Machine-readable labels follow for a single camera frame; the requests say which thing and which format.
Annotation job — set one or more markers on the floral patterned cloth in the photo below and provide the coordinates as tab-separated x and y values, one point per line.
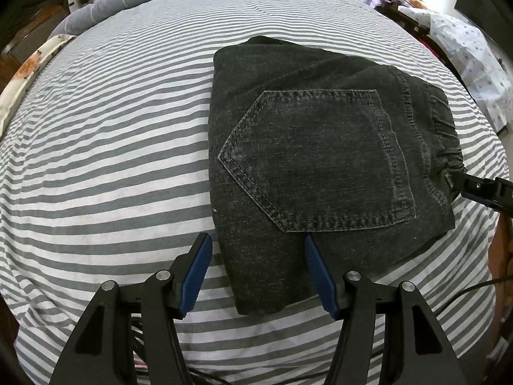
28	72

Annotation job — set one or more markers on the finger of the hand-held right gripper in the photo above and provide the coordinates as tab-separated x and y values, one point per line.
477	186

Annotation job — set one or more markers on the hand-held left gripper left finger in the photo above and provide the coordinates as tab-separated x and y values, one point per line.
196	272

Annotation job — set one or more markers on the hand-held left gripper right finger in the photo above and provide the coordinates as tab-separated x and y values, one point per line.
318	272

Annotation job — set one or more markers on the dark grey denim pants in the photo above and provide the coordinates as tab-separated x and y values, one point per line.
320	148

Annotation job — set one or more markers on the white dotted cloth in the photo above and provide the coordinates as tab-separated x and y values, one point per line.
469	48

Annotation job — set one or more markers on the black screen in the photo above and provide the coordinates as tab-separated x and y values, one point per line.
477	4

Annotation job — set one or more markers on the grey white striped bed sheet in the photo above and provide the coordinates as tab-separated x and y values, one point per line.
120	148

